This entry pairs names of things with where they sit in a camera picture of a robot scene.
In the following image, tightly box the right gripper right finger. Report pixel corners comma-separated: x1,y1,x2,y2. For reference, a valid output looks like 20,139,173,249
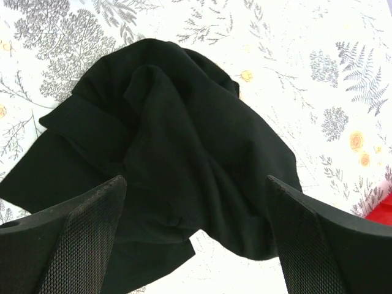
265,176,391,294

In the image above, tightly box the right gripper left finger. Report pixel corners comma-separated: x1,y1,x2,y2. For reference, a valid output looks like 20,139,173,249
1,176,126,294

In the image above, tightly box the black floral print t-shirt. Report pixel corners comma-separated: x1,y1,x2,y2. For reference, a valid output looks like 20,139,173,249
1,39,300,293

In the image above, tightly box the red plastic bin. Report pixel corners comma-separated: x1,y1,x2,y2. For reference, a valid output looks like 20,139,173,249
365,194,392,226

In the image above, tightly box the floral patterned table mat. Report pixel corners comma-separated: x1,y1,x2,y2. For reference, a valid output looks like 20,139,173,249
1,1,391,293

